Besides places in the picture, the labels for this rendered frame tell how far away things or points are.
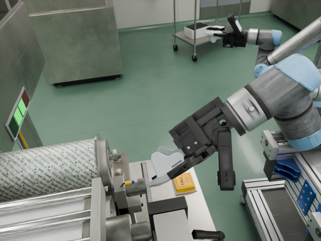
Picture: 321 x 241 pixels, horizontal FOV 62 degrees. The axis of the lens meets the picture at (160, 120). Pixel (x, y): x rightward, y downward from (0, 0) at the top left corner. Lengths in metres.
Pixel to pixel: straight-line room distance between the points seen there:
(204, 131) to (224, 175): 0.09
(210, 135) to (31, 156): 0.40
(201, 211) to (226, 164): 0.50
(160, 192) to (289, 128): 0.61
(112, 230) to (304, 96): 0.38
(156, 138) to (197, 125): 2.11
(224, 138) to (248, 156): 1.97
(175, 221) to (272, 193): 1.67
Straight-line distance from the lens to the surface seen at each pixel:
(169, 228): 0.34
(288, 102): 0.51
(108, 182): 0.65
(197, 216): 0.98
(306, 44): 1.28
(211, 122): 0.51
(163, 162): 0.51
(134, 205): 0.73
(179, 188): 1.02
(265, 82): 0.50
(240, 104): 0.49
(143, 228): 0.44
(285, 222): 1.88
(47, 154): 0.66
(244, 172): 2.34
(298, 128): 0.56
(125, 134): 2.69
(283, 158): 1.53
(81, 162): 0.63
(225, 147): 0.50
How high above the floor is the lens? 1.73
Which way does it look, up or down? 38 degrees down
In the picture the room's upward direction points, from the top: 4 degrees counter-clockwise
